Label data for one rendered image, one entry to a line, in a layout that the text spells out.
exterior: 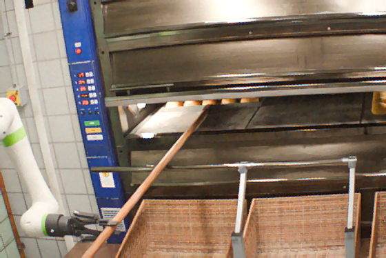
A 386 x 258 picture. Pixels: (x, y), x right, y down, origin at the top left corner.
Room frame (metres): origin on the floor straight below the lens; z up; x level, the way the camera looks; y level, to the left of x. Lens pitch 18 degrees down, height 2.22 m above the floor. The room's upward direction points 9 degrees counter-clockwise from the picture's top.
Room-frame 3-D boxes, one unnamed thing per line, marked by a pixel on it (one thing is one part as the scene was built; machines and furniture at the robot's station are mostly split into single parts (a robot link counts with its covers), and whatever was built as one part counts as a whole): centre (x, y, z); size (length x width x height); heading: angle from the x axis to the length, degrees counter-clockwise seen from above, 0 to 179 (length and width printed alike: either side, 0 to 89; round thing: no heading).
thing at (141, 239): (2.90, 0.16, 0.72); 0.56 x 0.49 x 0.28; 69
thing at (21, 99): (3.42, 0.94, 1.46); 0.10 x 0.07 x 0.10; 70
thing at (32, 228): (2.30, 0.68, 1.20); 0.14 x 0.13 x 0.11; 71
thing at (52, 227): (2.26, 0.58, 1.20); 0.12 x 0.06 x 0.09; 161
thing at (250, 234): (2.70, -0.40, 0.72); 0.56 x 0.49 x 0.28; 71
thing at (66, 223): (2.23, 0.51, 1.20); 0.09 x 0.07 x 0.08; 71
